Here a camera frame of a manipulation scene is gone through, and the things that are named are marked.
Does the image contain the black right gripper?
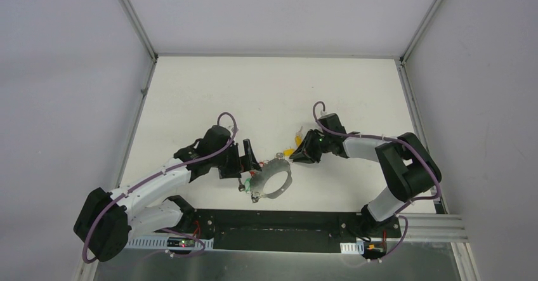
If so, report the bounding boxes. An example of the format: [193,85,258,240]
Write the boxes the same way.
[289,129,332,164]

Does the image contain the key with yellow tag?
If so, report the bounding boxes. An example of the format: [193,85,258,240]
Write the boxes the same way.
[282,148,296,157]
[294,126,303,147]

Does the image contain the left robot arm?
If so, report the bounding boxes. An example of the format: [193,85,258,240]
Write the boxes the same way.
[73,125,261,263]

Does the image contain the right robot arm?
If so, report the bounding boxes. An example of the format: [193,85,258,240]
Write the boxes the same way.
[290,113,442,237]

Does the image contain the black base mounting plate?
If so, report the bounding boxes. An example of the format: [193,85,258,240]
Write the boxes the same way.
[178,209,402,255]

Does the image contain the aluminium frame rails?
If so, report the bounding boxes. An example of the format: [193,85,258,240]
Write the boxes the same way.
[86,0,480,281]

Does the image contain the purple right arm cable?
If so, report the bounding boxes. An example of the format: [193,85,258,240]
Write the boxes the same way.
[312,100,443,217]

